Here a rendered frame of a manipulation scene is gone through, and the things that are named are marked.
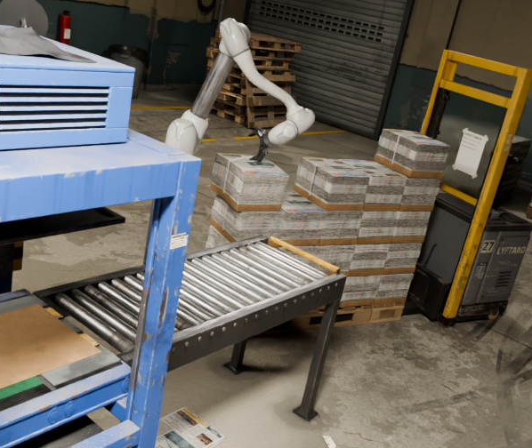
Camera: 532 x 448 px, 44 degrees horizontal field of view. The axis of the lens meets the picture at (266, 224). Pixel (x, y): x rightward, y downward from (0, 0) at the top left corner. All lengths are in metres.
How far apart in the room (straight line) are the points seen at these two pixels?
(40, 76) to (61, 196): 0.29
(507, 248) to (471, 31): 6.07
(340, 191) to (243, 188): 0.68
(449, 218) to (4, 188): 3.93
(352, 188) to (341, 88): 7.63
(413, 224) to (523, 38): 6.23
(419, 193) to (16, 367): 2.95
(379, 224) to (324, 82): 7.67
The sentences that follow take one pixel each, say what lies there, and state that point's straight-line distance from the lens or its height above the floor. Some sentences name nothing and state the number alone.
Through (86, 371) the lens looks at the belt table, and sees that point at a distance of 2.15.
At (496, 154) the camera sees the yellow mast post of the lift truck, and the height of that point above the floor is 1.30.
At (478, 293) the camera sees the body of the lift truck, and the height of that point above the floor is 0.24.
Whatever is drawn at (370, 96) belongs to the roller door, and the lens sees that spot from 11.26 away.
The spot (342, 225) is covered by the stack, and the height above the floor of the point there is 0.74.
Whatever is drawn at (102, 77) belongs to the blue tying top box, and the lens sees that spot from 1.71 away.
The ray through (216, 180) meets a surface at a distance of 3.83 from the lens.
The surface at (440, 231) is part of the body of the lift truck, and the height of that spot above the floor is 0.58.
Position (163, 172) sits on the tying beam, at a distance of 1.68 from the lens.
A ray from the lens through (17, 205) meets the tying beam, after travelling 1.46.
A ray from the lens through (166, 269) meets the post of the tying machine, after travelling 1.82.
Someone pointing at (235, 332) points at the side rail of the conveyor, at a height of 0.74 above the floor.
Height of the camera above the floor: 2.00
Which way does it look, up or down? 19 degrees down
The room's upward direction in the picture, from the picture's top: 11 degrees clockwise
